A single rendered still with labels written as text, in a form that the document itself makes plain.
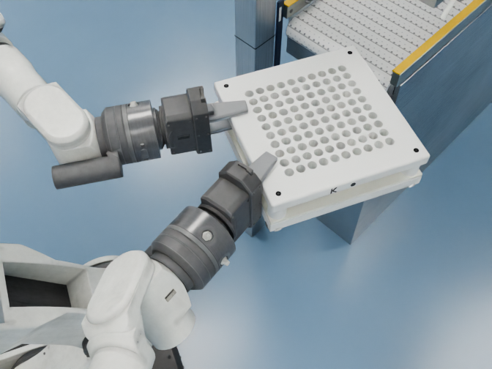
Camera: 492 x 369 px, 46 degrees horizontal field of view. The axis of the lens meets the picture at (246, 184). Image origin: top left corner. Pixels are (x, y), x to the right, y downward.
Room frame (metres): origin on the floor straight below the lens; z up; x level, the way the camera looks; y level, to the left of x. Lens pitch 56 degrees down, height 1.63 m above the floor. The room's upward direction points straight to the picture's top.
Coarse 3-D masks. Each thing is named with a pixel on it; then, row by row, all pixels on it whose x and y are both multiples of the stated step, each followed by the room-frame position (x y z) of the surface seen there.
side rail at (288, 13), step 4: (300, 0) 0.97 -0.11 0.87; (304, 0) 0.98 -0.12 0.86; (312, 0) 1.00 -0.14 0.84; (292, 4) 0.95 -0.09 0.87; (296, 4) 0.96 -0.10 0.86; (300, 4) 0.97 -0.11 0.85; (304, 4) 0.98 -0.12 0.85; (284, 8) 0.95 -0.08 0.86; (288, 8) 0.95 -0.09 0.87; (292, 8) 0.95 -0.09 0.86; (296, 8) 0.96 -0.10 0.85; (300, 8) 0.97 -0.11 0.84; (284, 12) 0.95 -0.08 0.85; (288, 12) 0.95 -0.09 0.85; (292, 12) 0.96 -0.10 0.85; (284, 16) 0.95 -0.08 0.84; (288, 16) 0.95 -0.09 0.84
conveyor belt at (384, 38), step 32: (320, 0) 1.01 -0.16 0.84; (352, 0) 1.01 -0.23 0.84; (384, 0) 1.01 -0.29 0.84; (416, 0) 1.01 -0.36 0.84; (448, 0) 1.01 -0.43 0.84; (288, 32) 0.93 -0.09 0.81; (320, 32) 0.91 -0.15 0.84; (352, 32) 0.91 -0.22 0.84; (384, 32) 0.91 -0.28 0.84; (416, 32) 0.91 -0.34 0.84; (384, 64) 0.82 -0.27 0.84
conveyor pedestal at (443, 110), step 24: (480, 48) 1.18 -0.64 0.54; (456, 72) 1.10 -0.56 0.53; (480, 72) 1.26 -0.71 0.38; (432, 96) 1.02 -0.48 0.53; (456, 96) 1.16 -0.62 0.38; (480, 96) 1.35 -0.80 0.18; (408, 120) 0.95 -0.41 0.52; (432, 120) 1.07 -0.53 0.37; (456, 120) 1.24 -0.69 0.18; (432, 144) 1.14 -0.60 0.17; (336, 216) 0.92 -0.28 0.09; (360, 216) 0.88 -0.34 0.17
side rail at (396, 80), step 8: (488, 0) 0.97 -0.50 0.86; (480, 8) 0.95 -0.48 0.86; (472, 16) 0.93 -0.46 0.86; (464, 24) 0.91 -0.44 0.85; (448, 32) 0.87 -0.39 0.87; (456, 32) 0.89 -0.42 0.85; (440, 40) 0.85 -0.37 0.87; (448, 40) 0.88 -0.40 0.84; (432, 48) 0.83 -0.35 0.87; (424, 56) 0.81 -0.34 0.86; (416, 64) 0.79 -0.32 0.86; (392, 72) 0.76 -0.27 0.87; (408, 72) 0.77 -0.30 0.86; (392, 80) 0.76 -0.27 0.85; (400, 80) 0.76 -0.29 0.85
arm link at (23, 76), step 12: (0, 36) 0.70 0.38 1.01; (0, 48) 0.67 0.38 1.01; (12, 48) 0.68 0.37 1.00; (0, 60) 0.65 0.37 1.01; (12, 60) 0.65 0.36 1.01; (24, 60) 0.66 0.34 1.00; (0, 72) 0.63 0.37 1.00; (12, 72) 0.63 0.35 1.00; (24, 72) 0.63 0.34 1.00; (36, 72) 0.64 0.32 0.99; (0, 84) 0.61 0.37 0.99; (12, 84) 0.61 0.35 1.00; (24, 84) 0.60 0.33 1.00; (36, 84) 0.61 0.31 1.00; (12, 96) 0.59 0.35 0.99; (12, 108) 0.59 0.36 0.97
